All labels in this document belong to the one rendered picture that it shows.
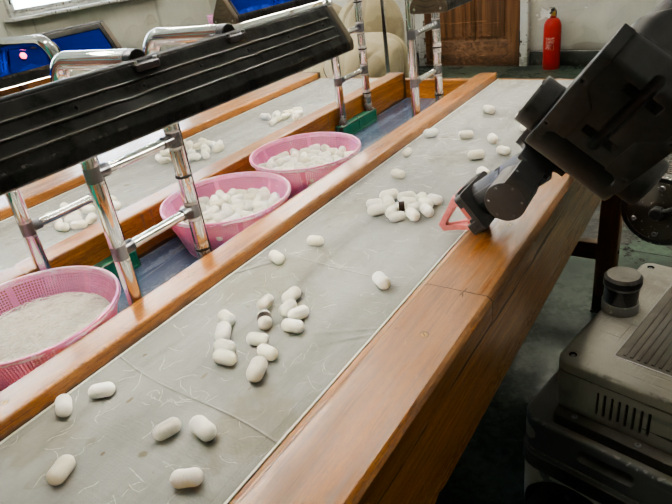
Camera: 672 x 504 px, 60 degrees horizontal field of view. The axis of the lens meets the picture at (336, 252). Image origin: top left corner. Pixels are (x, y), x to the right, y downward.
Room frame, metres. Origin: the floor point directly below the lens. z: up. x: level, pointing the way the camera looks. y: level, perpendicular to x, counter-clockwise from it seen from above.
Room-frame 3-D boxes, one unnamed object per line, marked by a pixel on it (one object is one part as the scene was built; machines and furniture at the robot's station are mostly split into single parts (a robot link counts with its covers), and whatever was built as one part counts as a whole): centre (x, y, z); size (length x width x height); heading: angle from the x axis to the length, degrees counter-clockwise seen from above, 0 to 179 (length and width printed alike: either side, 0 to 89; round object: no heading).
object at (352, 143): (1.34, 0.04, 0.72); 0.27 x 0.27 x 0.10
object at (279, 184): (1.12, 0.21, 0.72); 0.27 x 0.27 x 0.10
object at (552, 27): (4.99, -2.03, 0.25); 0.18 x 0.14 x 0.49; 141
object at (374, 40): (4.16, -0.36, 0.40); 0.74 x 0.56 x 0.38; 142
